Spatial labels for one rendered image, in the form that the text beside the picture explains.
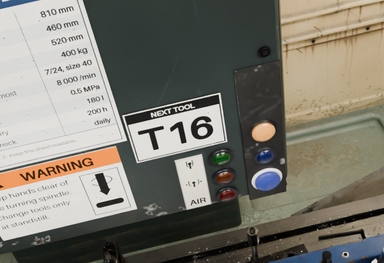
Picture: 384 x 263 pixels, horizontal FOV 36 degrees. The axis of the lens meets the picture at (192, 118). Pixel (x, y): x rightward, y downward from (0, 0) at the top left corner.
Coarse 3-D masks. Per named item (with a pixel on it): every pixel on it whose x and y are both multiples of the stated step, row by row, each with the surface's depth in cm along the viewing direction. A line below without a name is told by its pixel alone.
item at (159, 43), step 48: (96, 0) 48; (144, 0) 49; (192, 0) 50; (240, 0) 51; (144, 48) 52; (192, 48) 53; (240, 48) 54; (144, 96) 56; (192, 96) 57; (240, 144) 63; (144, 192) 66; (240, 192) 69; (0, 240) 67; (48, 240) 68
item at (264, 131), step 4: (260, 124) 61; (264, 124) 61; (268, 124) 61; (256, 128) 61; (260, 128) 61; (264, 128) 61; (268, 128) 61; (272, 128) 61; (252, 132) 62; (256, 132) 61; (260, 132) 61; (264, 132) 61; (268, 132) 61; (272, 132) 62; (256, 136) 62; (260, 136) 62; (264, 136) 62; (268, 136) 62; (272, 136) 62; (256, 140) 62; (260, 140) 62; (264, 140) 62
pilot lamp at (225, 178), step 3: (219, 174) 65; (222, 174) 65; (225, 174) 65; (228, 174) 65; (231, 174) 66; (219, 177) 65; (222, 177) 65; (225, 177) 65; (228, 177) 65; (231, 177) 66; (219, 180) 66; (222, 180) 66; (225, 180) 66; (228, 180) 66; (231, 180) 66; (219, 183) 66; (222, 183) 66; (225, 183) 66
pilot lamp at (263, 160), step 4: (264, 152) 64; (268, 152) 64; (272, 152) 64; (260, 156) 64; (264, 156) 64; (268, 156) 64; (272, 156) 65; (260, 160) 65; (264, 160) 65; (268, 160) 65
